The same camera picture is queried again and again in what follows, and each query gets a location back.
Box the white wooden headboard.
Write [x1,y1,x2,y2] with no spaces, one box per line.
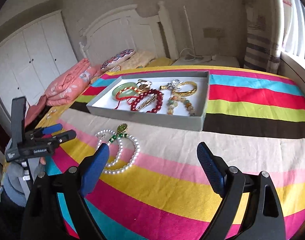
[79,1,179,65]

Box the white wardrobe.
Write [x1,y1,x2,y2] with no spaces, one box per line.
[0,10,77,115]

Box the gold bangle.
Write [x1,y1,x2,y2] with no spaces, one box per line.
[172,80,198,97]

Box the silver flower brooch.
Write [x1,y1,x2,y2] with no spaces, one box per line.
[159,79,183,91]

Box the grey gloved left hand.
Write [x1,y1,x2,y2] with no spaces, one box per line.
[2,157,47,208]

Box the striped curtain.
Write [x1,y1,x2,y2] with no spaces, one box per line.
[244,0,284,74]

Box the folded pink floral quilt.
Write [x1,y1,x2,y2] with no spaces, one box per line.
[25,58,102,127]

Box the white pearl necklace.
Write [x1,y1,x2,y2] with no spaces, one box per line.
[94,128,141,175]

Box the wall socket plate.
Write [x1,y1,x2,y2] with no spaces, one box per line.
[203,28,225,38]

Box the grey shallow cardboard box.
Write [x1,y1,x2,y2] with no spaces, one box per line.
[86,71,210,131]

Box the embroidered patterned pillow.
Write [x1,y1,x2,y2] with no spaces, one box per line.
[101,49,136,72]

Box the large safety pin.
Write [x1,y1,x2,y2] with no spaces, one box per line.
[136,95,157,111]

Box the green jade bangle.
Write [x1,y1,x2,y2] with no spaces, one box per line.
[112,82,138,100]

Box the multicolour agate bead bracelet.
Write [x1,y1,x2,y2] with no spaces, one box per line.
[166,94,196,117]

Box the white charging cable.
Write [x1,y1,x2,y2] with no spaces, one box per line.
[178,47,206,61]

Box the dark red bead bracelet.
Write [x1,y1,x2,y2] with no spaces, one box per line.
[129,88,165,113]

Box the beige pillow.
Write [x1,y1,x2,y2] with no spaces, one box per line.
[110,50,155,72]

